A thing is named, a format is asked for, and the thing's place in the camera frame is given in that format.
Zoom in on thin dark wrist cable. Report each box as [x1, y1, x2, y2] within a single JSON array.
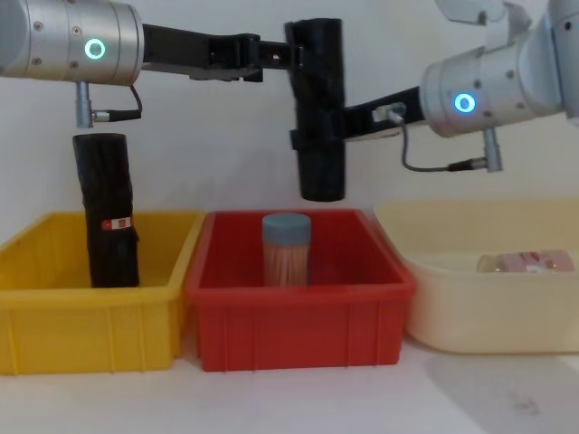
[[89, 84, 144, 123], [372, 101, 489, 174]]

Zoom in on toothpick jar grey lid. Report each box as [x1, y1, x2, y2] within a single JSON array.
[[261, 212, 313, 288]]

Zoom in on thin dark right wrist cable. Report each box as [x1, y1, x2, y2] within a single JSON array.
[[372, 101, 489, 174]]

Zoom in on cream plastic bin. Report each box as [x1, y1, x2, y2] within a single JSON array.
[[372, 195, 579, 355]]

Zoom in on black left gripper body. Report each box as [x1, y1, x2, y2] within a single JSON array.
[[141, 22, 264, 85]]

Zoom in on red plastic bin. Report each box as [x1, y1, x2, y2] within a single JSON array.
[[182, 207, 418, 373]]

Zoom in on thin dark left wrist cable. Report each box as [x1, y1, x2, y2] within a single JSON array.
[[89, 84, 144, 123]]

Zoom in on clear jar pink contents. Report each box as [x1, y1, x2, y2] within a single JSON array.
[[476, 250, 579, 276]]

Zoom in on black folded umbrella red label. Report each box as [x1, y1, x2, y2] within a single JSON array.
[[71, 132, 141, 289]]

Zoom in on yellow plastic bin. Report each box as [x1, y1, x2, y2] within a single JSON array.
[[0, 209, 207, 377]]

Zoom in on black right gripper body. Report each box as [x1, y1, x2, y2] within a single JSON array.
[[342, 85, 424, 143]]

